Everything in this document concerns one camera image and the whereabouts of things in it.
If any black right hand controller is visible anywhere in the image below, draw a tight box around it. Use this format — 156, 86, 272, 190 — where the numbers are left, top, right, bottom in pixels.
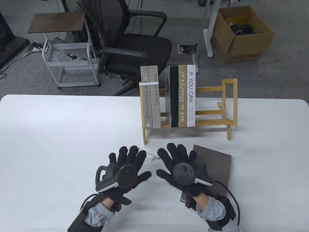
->
173, 163, 214, 186

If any wooden book rack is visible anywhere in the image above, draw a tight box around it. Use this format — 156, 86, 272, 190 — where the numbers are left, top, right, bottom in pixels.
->
139, 79, 238, 145

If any black office chair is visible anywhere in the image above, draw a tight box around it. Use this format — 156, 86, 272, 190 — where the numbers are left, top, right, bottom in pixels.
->
76, 0, 172, 96

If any white floor cable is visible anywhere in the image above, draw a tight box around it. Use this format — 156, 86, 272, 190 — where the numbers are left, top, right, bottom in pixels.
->
0, 50, 34, 74

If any grey book with triangle mark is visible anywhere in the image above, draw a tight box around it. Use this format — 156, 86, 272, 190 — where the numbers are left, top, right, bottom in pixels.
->
140, 66, 153, 129

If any person's right hand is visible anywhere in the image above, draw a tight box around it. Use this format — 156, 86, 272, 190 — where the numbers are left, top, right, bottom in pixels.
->
156, 143, 211, 198

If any thick dark grey book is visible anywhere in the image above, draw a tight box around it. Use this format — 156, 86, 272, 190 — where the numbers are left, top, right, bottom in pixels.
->
180, 145, 232, 202

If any person's left hand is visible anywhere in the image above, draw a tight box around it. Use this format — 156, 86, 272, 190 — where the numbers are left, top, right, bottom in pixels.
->
95, 145, 152, 199

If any metal floor socket box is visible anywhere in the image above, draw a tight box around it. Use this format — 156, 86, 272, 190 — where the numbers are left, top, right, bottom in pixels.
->
178, 43, 199, 54

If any black gear in cardboard box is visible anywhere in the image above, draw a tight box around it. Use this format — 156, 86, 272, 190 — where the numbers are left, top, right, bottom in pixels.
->
227, 21, 255, 35

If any person's right forearm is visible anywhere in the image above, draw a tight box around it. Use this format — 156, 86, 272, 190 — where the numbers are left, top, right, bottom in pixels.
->
195, 195, 242, 232

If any brown cardboard box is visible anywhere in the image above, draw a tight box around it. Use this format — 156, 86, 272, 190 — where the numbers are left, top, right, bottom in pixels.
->
211, 6, 275, 65

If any black right wrist mount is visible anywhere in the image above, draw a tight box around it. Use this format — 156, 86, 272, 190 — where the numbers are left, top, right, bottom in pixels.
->
180, 186, 237, 232

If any black hand controller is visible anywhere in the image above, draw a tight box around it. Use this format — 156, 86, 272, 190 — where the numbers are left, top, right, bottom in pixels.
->
173, 163, 214, 186
95, 163, 138, 193

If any power strip with plugs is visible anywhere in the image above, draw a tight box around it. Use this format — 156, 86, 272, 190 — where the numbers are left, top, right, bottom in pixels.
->
31, 42, 50, 52

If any black book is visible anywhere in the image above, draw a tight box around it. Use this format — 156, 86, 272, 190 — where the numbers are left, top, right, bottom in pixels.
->
165, 65, 179, 128

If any white book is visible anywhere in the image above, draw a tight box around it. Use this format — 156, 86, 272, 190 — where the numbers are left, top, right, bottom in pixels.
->
187, 64, 196, 127

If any olive book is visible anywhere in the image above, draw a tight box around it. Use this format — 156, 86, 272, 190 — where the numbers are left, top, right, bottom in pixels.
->
178, 64, 188, 128

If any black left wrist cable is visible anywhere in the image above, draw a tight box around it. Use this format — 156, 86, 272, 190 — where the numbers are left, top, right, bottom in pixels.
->
80, 193, 97, 209

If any adapter with cables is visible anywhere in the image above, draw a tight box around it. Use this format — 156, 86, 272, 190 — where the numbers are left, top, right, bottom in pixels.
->
66, 53, 89, 61

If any black left hand controller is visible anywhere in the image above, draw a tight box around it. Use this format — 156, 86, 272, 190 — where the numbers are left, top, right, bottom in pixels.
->
95, 163, 138, 193

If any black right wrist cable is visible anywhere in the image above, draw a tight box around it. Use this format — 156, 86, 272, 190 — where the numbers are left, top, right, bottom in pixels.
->
214, 180, 241, 225

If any black stand base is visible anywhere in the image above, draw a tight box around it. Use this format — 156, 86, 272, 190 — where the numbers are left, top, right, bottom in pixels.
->
0, 10, 30, 69

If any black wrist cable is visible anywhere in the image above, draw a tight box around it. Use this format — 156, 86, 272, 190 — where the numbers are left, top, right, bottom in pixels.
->
214, 180, 241, 225
80, 193, 97, 209

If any white cart with wooden top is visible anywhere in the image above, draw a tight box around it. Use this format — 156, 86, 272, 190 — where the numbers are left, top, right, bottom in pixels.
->
27, 12, 101, 90

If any plain grey book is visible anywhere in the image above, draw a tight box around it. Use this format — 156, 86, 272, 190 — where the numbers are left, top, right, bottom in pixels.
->
149, 65, 162, 128

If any person's left forearm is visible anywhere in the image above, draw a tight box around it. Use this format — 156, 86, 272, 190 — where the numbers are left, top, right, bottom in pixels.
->
81, 196, 116, 232

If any white desk leg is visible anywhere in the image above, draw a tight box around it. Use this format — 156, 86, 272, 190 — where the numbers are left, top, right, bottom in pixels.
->
202, 0, 222, 58

